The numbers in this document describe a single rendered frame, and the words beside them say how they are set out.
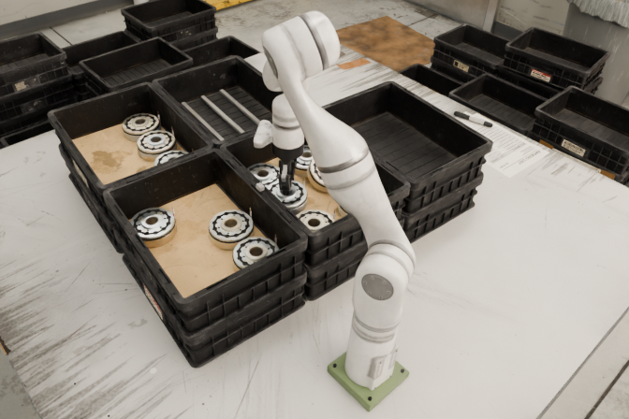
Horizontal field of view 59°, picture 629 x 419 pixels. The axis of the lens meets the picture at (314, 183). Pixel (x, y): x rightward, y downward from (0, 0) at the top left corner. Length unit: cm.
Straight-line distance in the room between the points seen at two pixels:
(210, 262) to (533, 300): 77
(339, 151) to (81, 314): 78
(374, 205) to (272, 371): 47
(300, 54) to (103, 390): 80
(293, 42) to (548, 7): 348
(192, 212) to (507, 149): 105
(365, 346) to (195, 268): 41
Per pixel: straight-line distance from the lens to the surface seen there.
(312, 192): 143
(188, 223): 136
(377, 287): 99
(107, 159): 161
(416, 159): 158
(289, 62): 84
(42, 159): 191
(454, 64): 307
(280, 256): 114
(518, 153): 192
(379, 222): 99
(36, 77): 276
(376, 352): 112
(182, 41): 301
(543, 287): 151
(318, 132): 87
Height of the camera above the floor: 176
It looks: 40 degrees down
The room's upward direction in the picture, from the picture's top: 2 degrees clockwise
